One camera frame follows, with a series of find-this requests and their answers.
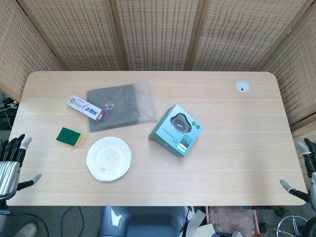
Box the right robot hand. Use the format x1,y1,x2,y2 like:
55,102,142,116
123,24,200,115
279,138,316,206

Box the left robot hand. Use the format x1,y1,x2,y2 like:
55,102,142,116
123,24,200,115
0,134,42,201

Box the green yellow sponge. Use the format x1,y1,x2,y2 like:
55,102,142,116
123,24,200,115
55,126,83,150

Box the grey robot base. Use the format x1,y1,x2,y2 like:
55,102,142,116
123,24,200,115
98,205,189,237

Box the white round plate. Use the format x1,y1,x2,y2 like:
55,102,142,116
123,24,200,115
86,136,132,183

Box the beige shoe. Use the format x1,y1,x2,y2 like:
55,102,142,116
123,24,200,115
13,223,38,237

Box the pink cloth bundle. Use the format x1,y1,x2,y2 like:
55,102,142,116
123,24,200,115
209,206,258,235

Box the white red toothpaste box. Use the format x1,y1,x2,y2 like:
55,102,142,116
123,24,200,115
66,95,106,123

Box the beige cardboard piece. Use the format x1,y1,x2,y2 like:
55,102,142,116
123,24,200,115
192,223,216,237

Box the grey cloth in plastic bag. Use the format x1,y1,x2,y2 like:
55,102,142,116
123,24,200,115
85,79,158,133

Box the teal speaker box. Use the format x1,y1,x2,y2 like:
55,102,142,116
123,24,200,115
149,104,204,158

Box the bamboo folding screen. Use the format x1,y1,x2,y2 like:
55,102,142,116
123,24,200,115
0,0,316,133

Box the chrome stool frame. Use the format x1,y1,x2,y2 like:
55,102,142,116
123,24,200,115
276,214,310,237

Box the black floor cable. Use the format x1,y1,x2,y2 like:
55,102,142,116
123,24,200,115
61,206,75,224

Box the white round cable grommet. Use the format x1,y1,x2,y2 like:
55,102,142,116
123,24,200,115
236,80,251,93

